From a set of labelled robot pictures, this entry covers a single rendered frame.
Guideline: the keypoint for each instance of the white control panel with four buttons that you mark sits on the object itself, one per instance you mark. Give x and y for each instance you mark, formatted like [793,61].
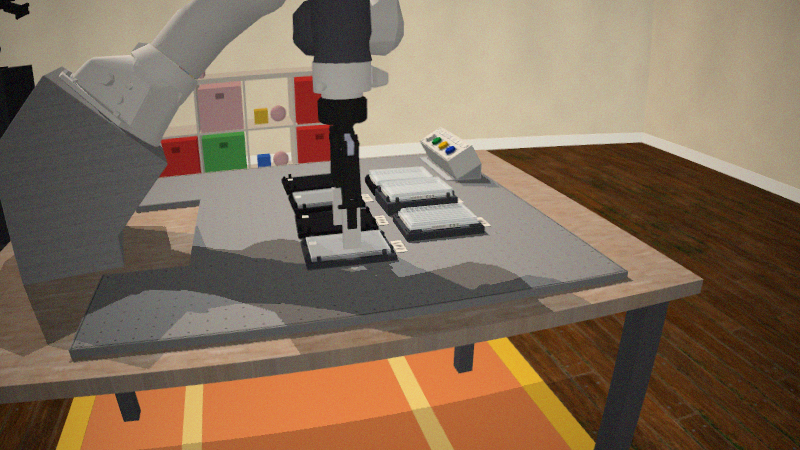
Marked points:
[450,156]

